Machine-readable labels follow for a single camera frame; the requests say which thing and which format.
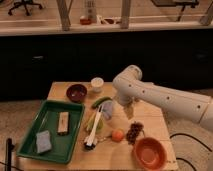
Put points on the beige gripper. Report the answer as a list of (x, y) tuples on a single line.
[(129, 110)]

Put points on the green pepper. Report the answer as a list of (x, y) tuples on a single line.
[(100, 101)]

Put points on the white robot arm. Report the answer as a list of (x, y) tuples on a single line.
[(195, 107)]

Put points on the orange-red bowl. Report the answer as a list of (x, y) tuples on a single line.
[(149, 154)]

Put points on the dark maroon bowl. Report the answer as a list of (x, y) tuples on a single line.
[(76, 93)]

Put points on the small red bowl background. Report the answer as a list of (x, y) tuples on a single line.
[(85, 21)]

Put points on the light blue cloth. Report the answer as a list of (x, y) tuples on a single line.
[(107, 109)]

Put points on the dark grape bunch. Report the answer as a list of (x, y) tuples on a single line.
[(133, 132)]

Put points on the orange fruit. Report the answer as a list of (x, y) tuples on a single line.
[(117, 135)]

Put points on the yellow-green vegetable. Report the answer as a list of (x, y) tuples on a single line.
[(90, 122)]

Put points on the white cup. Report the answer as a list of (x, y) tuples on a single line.
[(97, 84)]

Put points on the wooden block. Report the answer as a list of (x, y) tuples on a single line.
[(63, 123)]

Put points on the green plastic tray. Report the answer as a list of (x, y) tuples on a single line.
[(47, 120)]

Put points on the blue-grey sponge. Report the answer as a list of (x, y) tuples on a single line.
[(43, 142)]

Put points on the black stand at left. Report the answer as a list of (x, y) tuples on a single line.
[(8, 156)]

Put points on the black office chair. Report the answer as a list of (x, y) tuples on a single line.
[(24, 3)]

